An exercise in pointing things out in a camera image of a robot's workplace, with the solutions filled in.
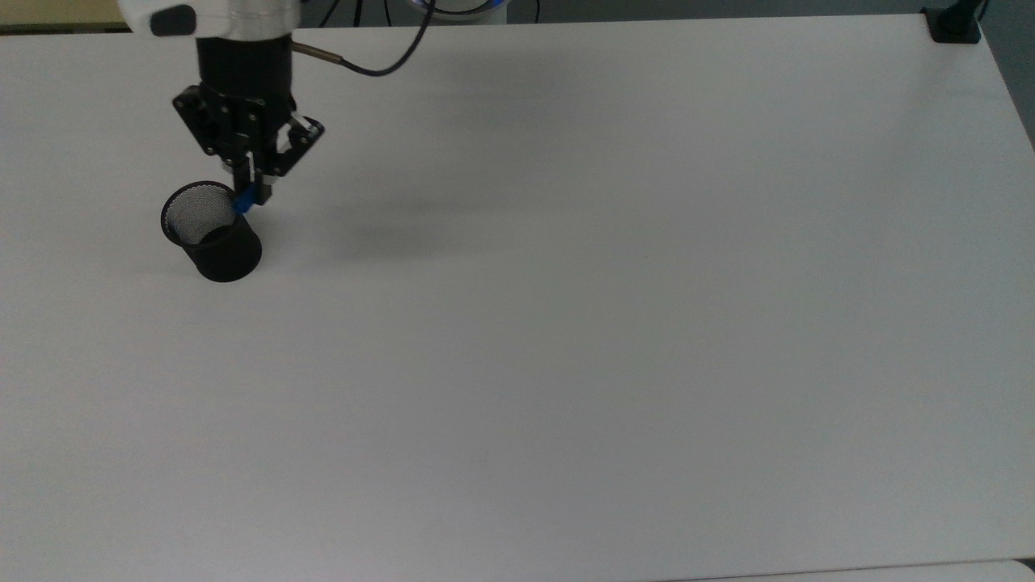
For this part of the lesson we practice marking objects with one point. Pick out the black camera stand clamp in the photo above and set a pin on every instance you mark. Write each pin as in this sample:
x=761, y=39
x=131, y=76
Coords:
x=954, y=24

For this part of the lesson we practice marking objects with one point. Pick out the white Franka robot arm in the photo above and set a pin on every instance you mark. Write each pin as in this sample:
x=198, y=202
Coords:
x=242, y=18

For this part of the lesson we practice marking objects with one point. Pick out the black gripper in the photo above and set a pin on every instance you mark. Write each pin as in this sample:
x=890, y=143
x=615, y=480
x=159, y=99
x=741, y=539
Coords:
x=247, y=77

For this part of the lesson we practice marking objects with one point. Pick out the small blue object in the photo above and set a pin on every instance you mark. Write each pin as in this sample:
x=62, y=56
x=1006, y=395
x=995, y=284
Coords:
x=242, y=202

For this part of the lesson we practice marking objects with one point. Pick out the black mesh pen cup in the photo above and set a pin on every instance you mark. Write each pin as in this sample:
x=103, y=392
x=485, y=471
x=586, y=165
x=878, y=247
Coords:
x=230, y=255

